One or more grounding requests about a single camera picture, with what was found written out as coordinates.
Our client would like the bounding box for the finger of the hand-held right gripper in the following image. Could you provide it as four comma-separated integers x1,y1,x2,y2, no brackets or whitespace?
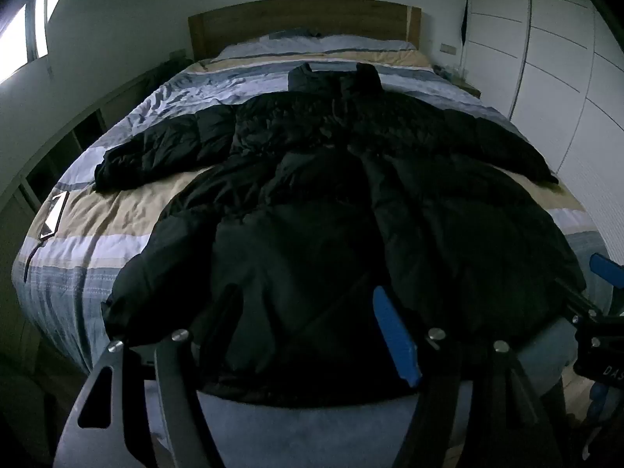
555,277,604,321
589,252,624,298

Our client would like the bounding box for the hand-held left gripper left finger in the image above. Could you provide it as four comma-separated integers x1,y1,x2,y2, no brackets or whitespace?
53,284,243,468

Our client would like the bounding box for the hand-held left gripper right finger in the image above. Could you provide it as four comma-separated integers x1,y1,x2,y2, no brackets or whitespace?
372,285,569,468

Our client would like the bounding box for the black puffer jacket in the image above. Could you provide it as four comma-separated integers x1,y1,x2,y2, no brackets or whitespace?
94,62,587,406

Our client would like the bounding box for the bed with striped duvet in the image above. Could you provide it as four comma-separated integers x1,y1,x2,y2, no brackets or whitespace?
11,29,616,468

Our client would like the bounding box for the tablet with white screen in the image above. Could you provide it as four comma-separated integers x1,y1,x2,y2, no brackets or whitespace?
38,191,69,241

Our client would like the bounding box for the white wardrobe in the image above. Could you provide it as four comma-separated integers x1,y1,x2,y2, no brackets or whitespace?
459,0,624,254

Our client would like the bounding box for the wooden nightstand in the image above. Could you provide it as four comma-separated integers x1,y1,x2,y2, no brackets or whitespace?
433,64,483,99

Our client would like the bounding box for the low open shelf unit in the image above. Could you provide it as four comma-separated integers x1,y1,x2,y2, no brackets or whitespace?
0,61,193,401

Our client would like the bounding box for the light blue pillow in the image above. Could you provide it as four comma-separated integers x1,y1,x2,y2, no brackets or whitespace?
214,28,419,59

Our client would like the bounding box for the wooden headboard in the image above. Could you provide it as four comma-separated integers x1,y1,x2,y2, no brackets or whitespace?
188,1,422,62

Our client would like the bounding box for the window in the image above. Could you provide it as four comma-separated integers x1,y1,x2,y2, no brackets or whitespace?
0,0,64,86

